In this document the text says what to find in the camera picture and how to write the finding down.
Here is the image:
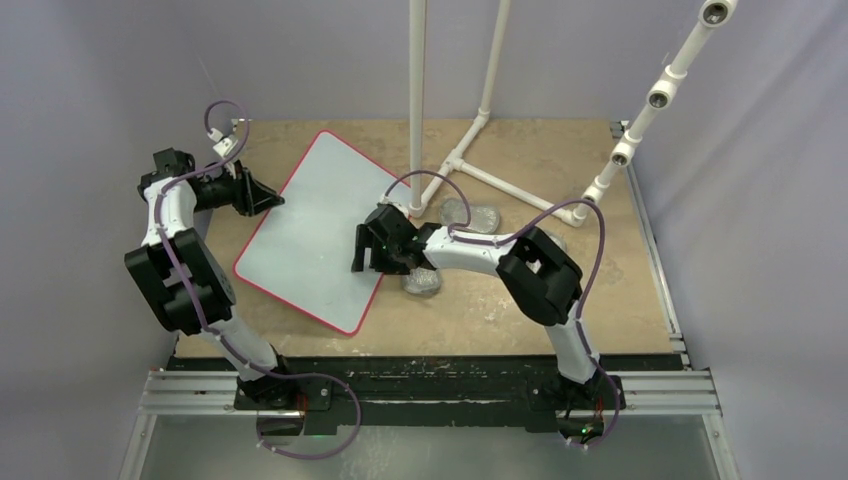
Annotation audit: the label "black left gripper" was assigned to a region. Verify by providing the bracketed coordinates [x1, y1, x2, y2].
[196, 161, 289, 219]

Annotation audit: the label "white board with pink rim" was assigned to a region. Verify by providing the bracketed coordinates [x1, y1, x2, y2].
[233, 130, 410, 336]

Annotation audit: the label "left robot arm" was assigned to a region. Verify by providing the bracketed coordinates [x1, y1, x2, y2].
[124, 148, 298, 409]

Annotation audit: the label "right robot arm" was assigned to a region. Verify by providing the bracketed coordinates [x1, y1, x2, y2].
[351, 203, 601, 407]

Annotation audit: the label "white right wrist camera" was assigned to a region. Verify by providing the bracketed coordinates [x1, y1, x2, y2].
[380, 198, 411, 219]

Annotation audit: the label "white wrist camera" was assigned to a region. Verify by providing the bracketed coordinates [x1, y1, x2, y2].
[380, 198, 411, 219]
[207, 128, 239, 160]

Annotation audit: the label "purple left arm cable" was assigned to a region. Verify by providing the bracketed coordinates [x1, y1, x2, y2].
[152, 99, 364, 463]

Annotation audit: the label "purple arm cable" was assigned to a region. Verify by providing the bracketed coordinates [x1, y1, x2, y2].
[152, 99, 364, 463]
[382, 170, 624, 452]

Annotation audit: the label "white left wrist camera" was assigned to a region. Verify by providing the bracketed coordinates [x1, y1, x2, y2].
[207, 128, 239, 160]

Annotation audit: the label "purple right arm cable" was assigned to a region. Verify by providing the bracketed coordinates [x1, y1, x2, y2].
[382, 170, 624, 452]

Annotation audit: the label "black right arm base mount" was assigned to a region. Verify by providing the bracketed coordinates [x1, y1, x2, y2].
[527, 370, 627, 444]

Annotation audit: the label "white PVC pipe frame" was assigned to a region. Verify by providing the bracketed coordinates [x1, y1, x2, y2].
[408, 0, 738, 217]

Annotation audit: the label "aluminium frame rails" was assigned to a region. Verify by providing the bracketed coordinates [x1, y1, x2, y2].
[138, 119, 738, 479]

